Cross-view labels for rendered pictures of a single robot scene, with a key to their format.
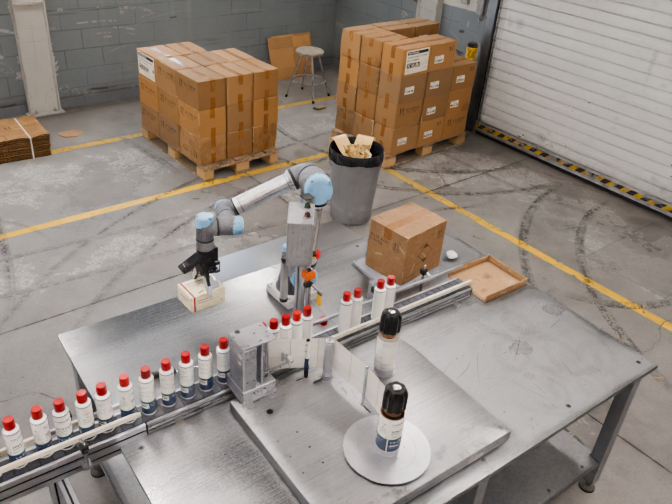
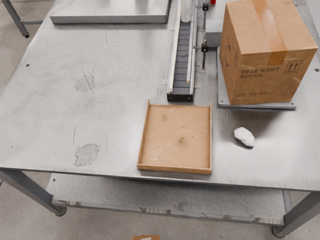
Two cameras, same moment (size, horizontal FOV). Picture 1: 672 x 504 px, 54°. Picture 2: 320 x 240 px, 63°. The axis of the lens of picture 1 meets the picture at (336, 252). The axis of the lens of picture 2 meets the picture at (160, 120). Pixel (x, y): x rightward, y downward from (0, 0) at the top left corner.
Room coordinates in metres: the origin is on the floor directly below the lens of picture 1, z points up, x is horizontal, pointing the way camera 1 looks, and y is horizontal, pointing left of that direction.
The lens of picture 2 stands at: (3.18, -1.14, 1.70)
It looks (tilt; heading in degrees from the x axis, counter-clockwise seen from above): 55 degrees down; 142
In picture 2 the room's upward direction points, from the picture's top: 8 degrees counter-clockwise
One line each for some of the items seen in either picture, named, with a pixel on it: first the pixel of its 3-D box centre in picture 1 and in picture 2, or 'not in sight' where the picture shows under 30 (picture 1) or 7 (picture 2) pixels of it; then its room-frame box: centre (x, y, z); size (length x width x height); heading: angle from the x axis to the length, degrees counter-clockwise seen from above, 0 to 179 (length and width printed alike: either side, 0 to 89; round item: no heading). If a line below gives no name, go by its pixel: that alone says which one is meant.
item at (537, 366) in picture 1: (364, 352); (170, 8); (2.18, -0.16, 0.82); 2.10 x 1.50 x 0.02; 129
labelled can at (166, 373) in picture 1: (167, 382); not in sight; (1.73, 0.56, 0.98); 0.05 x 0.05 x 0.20
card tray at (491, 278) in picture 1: (487, 277); (176, 133); (2.80, -0.77, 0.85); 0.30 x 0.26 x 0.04; 129
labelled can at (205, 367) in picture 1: (205, 367); not in sight; (1.83, 0.44, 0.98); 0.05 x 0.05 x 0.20
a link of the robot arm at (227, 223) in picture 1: (229, 224); not in sight; (2.35, 0.45, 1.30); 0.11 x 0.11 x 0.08; 20
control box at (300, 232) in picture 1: (300, 234); not in sight; (2.18, 0.14, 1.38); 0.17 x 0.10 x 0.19; 4
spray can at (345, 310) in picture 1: (345, 312); not in sight; (2.24, -0.06, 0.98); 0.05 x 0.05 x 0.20
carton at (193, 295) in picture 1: (201, 292); not in sight; (2.28, 0.56, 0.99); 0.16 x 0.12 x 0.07; 131
